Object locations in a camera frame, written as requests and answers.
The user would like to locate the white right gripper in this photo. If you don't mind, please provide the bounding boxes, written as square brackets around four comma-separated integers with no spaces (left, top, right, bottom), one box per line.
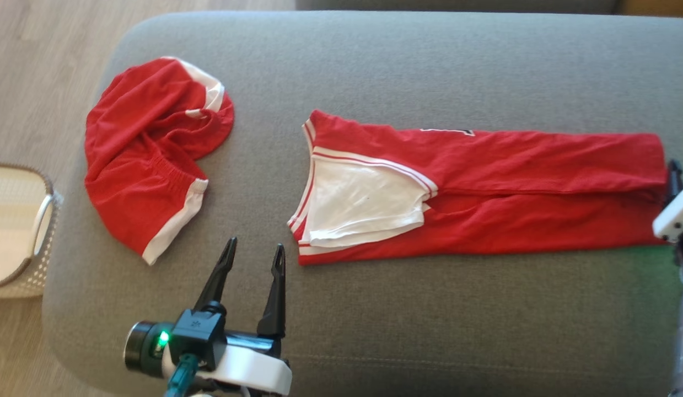
[653,159,683,243]

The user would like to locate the left teal-plug black cable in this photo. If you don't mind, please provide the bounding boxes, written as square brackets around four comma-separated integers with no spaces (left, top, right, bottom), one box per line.
[164,353,200,397]

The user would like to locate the red jersey with white trim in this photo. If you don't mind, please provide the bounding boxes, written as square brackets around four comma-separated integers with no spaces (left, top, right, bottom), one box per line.
[288,109,669,266]

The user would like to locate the grey sofa seat cushion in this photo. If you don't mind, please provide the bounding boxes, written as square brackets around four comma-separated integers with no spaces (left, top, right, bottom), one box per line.
[42,11,683,397]

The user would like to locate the grey sofa back cushion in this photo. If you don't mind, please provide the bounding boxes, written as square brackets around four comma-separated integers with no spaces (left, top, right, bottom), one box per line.
[294,0,620,14]

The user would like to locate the white perforated laundry basket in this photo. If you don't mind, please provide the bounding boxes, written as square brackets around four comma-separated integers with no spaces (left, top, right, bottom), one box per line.
[0,162,64,299]

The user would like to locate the red shorts with white stripe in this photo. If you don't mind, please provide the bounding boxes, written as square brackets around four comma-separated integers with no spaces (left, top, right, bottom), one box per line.
[84,56,235,266]

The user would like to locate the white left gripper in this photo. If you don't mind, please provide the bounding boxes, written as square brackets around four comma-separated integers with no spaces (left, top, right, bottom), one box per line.
[193,237,293,396]

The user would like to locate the mustard yellow sofa cushion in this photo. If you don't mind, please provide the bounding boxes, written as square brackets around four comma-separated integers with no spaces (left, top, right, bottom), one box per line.
[617,0,683,17]

